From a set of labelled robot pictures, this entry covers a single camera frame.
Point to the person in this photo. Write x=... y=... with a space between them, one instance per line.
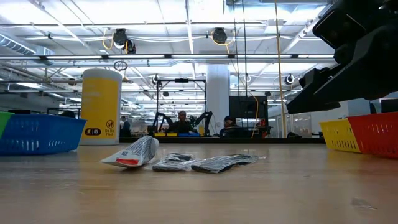
x=228 y=127
x=182 y=124
x=126 y=127

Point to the white round column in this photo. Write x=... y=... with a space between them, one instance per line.
x=217 y=93

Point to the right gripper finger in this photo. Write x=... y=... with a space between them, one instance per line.
x=311 y=102

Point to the yellow wipes canister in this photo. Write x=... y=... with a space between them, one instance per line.
x=101 y=105

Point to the yellow plastic basket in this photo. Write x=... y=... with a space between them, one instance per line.
x=339 y=135

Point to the blue plastic basket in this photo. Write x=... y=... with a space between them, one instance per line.
x=40 y=133

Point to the red plastic basket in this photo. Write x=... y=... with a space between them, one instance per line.
x=376 y=135

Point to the black monitor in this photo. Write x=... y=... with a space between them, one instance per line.
x=248 y=107

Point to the green plastic basket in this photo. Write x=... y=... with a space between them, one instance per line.
x=4 y=123

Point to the small white toothpaste tube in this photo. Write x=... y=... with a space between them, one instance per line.
x=136 y=152

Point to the black aluminium table frame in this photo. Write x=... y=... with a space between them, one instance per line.
x=248 y=140

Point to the black robot workstation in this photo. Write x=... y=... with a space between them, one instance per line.
x=158 y=102

